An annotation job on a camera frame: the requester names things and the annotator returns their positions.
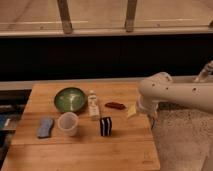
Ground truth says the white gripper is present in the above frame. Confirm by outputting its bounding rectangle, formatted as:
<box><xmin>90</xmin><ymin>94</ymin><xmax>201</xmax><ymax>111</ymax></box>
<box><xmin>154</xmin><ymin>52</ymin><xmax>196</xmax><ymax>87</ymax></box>
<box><xmin>127</xmin><ymin>96</ymin><xmax>158</xmax><ymax>119</ymax></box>

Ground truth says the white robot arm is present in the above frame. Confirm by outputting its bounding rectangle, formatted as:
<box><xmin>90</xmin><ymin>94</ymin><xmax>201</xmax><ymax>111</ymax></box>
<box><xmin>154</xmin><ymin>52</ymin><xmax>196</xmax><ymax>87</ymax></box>
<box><xmin>127</xmin><ymin>60</ymin><xmax>213</xmax><ymax>118</ymax></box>

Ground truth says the black white striped eraser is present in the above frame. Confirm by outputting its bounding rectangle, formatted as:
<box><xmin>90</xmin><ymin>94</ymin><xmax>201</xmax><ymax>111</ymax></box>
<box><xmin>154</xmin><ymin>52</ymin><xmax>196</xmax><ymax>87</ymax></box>
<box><xmin>99</xmin><ymin>117</ymin><xmax>112</xmax><ymax>136</ymax></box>

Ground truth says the white plastic bottle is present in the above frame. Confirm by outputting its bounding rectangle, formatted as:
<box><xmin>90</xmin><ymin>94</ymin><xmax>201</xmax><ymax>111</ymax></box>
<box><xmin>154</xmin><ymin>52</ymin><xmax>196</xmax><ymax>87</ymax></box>
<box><xmin>88</xmin><ymin>90</ymin><xmax>100</xmax><ymax>121</ymax></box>

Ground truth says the green bowl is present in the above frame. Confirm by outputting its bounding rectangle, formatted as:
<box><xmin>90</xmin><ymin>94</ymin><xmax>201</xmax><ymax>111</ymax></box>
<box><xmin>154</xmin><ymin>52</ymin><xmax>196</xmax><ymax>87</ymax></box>
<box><xmin>54</xmin><ymin>87</ymin><xmax>87</xmax><ymax>113</ymax></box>

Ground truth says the clear plastic cup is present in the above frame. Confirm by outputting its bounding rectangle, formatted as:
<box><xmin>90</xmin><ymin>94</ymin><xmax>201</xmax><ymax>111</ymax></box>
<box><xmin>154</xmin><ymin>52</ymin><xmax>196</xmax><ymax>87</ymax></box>
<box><xmin>57</xmin><ymin>112</ymin><xmax>79</xmax><ymax>136</ymax></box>

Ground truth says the wooden board table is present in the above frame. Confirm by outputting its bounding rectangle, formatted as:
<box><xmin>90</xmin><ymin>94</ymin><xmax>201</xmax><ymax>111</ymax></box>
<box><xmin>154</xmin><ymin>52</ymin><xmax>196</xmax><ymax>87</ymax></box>
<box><xmin>1</xmin><ymin>82</ymin><xmax>160</xmax><ymax>171</ymax></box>

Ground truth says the right metal window post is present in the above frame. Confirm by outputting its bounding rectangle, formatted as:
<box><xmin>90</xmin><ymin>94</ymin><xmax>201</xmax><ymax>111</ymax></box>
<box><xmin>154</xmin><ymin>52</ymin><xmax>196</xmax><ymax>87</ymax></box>
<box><xmin>124</xmin><ymin>0</ymin><xmax>137</xmax><ymax>32</ymax></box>

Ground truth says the metal window post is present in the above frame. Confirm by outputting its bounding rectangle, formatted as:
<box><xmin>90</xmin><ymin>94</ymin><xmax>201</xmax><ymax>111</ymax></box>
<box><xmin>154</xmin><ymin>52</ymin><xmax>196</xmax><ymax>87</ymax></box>
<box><xmin>57</xmin><ymin>0</ymin><xmax>73</xmax><ymax>34</ymax></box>
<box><xmin>124</xmin><ymin>0</ymin><xmax>137</xmax><ymax>32</ymax></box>

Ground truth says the left metal window post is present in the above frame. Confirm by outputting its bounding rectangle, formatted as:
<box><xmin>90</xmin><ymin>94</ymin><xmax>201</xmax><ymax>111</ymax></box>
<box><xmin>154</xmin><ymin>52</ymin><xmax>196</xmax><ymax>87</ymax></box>
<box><xmin>57</xmin><ymin>0</ymin><xmax>73</xmax><ymax>34</ymax></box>

